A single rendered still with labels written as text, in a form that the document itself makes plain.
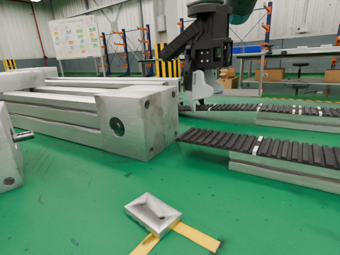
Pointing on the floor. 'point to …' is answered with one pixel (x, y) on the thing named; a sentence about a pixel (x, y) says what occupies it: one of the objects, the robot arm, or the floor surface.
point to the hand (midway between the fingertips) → (196, 104)
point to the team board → (76, 39)
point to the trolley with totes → (253, 50)
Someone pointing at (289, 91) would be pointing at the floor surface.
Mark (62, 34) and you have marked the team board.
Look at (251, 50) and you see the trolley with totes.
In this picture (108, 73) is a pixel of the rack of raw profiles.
